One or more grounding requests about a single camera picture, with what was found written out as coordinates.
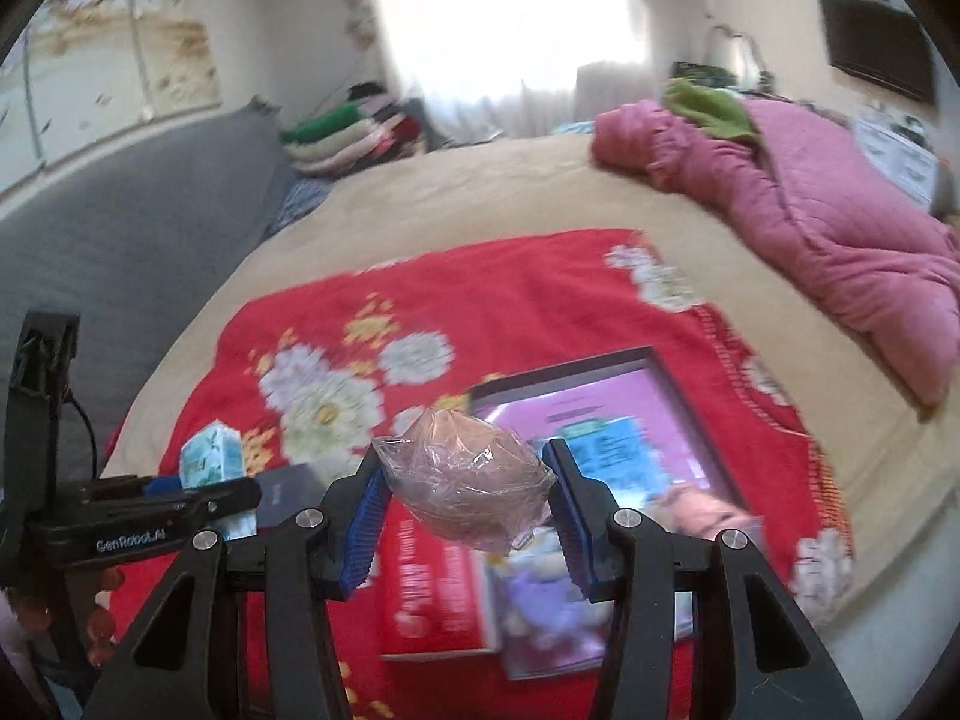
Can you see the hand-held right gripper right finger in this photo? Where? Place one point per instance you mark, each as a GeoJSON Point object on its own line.
{"type": "Point", "coordinates": [574, 532]}

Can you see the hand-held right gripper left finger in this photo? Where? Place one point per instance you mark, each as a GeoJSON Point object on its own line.
{"type": "Point", "coordinates": [364, 532]}

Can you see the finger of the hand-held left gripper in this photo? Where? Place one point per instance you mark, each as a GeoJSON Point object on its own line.
{"type": "Point", "coordinates": [169, 484]}
{"type": "Point", "coordinates": [217, 499]}

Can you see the teal floral tissue packet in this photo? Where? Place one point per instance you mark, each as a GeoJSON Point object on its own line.
{"type": "Point", "coordinates": [214, 457]}

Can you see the white plush toy purple bow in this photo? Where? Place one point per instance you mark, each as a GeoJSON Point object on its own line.
{"type": "Point", "coordinates": [540, 592]}

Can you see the dark grey tray box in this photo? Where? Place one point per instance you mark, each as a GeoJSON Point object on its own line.
{"type": "Point", "coordinates": [570, 367]}

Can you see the person's left hand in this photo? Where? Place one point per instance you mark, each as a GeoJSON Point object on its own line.
{"type": "Point", "coordinates": [34, 611]}

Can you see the small dark box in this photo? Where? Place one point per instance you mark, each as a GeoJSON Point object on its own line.
{"type": "Point", "coordinates": [289, 491]}

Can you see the red tissue pack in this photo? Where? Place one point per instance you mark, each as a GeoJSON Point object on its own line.
{"type": "Point", "coordinates": [435, 592]}

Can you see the pink book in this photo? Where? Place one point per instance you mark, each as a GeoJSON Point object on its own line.
{"type": "Point", "coordinates": [600, 420]}

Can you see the red floral blanket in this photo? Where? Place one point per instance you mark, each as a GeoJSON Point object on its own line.
{"type": "Point", "coordinates": [525, 292]}

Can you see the grey quilted headboard cover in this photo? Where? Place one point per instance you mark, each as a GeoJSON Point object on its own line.
{"type": "Point", "coordinates": [135, 225]}

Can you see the blue patterned cloth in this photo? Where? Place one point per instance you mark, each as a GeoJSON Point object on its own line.
{"type": "Point", "coordinates": [300, 199]}

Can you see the beige bed sheet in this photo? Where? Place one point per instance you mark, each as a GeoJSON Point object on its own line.
{"type": "Point", "coordinates": [487, 187]}

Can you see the stack of folded clothes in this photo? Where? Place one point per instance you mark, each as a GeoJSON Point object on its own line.
{"type": "Point", "coordinates": [352, 131]}

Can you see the pink quilt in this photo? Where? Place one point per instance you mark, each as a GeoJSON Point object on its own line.
{"type": "Point", "coordinates": [825, 210]}

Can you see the white covered chair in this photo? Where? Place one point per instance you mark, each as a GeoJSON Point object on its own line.
{"type": "Point", "coordinates": [607, 94]}

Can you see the green cloth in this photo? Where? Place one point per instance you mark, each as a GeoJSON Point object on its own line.
{"type": "Point", "coordinates": [709, 109]}

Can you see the white dresser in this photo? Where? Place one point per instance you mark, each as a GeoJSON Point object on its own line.
{"type": "Point", "coordinates": [896, 154]}

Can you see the silver framed mirror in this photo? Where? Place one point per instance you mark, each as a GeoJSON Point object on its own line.
{"type": "Point", "coordinates": [739, 52]}

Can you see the white curtain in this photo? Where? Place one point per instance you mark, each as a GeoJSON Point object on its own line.
{"type": "Point", "coordinates": [510, 15]}

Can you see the floral wall painting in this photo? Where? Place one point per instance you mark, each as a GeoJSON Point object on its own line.
{"type": "Point", "coordinates": [97, 75]}

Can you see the black wall television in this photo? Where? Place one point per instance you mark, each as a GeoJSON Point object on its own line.
{"type": "Point", "coordinates": [877, 52]}

